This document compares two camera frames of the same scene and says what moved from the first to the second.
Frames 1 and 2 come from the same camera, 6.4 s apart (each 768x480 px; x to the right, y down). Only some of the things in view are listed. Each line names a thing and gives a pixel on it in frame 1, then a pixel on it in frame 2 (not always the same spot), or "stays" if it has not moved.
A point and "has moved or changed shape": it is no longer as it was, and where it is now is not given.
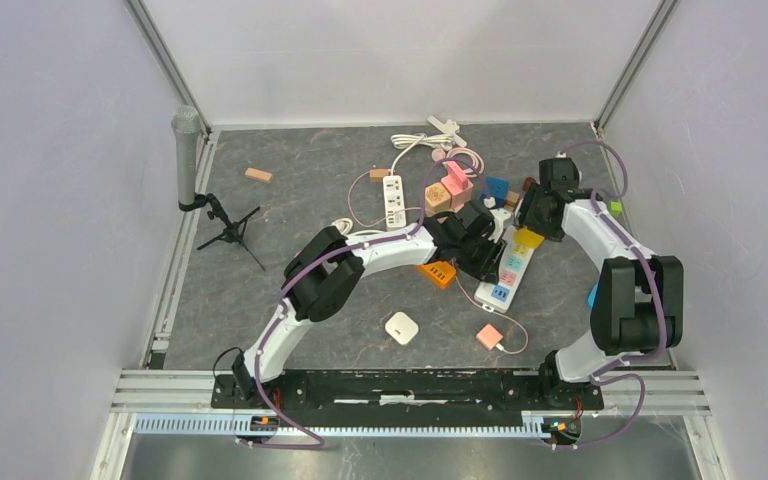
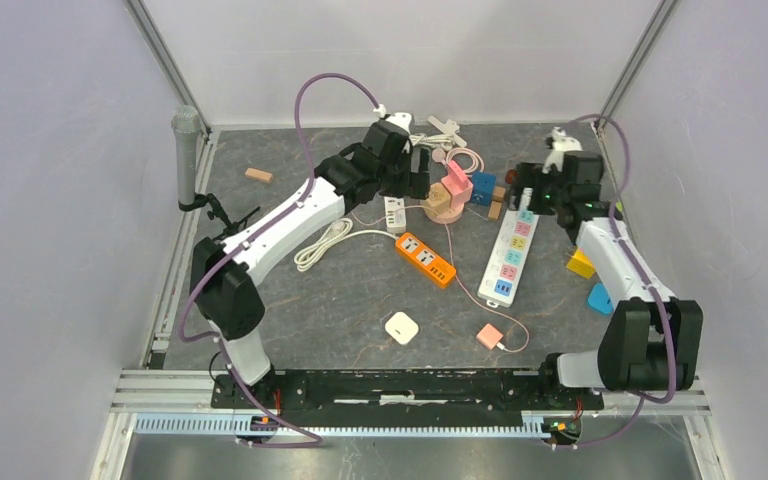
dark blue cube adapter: (498, 188) has moved or changed shape
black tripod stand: (233, 232) stays
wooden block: (259, 175) stays
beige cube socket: (437, 199) stays
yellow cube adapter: (527, 238) → (581, 264)
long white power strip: (515, 260) stays
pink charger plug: (489, 336) stays
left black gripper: (486, 269) → (413, 184)
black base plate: (333, 395) stays
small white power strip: (393, 196) stays
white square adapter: (401, 327) stays
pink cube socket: (458, 186) stays
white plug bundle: (506, 215) → (401, 120)
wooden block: (512, 200) → (498, 194)
